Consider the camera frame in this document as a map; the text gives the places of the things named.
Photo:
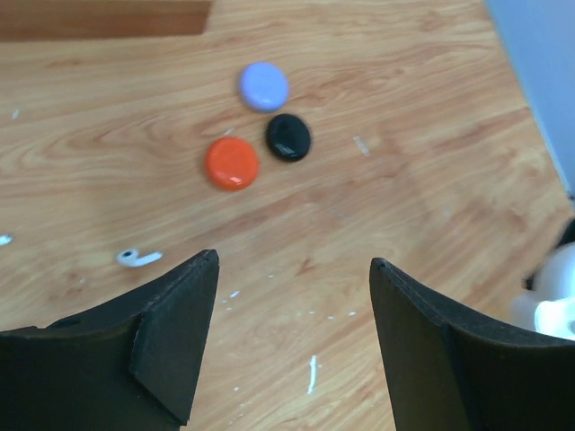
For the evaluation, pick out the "white earbud charging case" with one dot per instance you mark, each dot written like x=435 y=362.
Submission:
x=548 y=308

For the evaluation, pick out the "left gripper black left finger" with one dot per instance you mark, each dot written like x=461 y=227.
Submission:
x=131 y=363

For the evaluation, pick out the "wooden compartment tray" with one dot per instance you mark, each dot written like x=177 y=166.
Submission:
x=95 y=20

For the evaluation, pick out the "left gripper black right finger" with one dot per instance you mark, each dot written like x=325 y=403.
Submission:
x=449 y=367

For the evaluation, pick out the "orange earbud charging case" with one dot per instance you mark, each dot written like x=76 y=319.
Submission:
x=231 y=163

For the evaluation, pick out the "purple earbud charging case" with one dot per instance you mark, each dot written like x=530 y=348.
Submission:
x=263 y=87

